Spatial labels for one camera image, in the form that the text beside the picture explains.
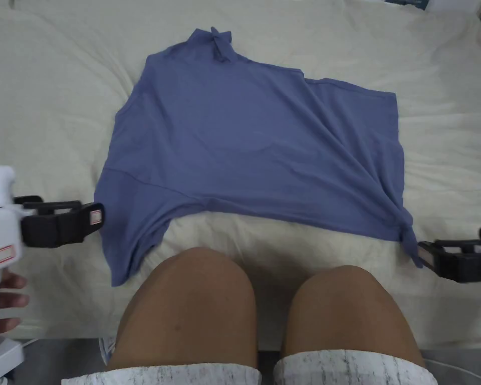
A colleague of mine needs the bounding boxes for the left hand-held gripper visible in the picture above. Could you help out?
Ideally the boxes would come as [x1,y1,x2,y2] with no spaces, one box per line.
[0,165,106,372]

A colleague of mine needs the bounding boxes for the blue shirt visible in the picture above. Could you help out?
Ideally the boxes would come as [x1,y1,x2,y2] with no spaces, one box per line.
[94,26,425,288]

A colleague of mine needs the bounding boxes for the person's left hand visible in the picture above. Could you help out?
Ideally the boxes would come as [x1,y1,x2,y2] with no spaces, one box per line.
[0,272,31,335]

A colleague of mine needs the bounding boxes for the bed with beige sheet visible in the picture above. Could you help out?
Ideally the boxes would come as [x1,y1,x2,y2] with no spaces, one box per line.
[0,0,481,350]

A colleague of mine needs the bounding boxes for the person's legs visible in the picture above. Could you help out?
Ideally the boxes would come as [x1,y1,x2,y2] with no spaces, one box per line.
[60,246,437,385]

